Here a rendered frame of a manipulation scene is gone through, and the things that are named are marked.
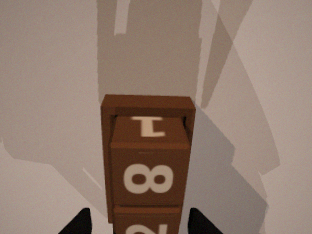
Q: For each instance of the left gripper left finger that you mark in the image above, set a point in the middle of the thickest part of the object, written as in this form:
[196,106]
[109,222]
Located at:
[80,224]

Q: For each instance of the brown number cube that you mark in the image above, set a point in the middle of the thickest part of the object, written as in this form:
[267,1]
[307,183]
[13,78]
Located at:
[148,160]
[146,219]

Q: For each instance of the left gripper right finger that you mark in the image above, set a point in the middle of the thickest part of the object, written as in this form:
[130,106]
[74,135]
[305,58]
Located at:
[199,224]

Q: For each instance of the brown rectangular tray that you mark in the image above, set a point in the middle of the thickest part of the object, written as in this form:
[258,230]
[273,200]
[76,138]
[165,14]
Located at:
[148,105]

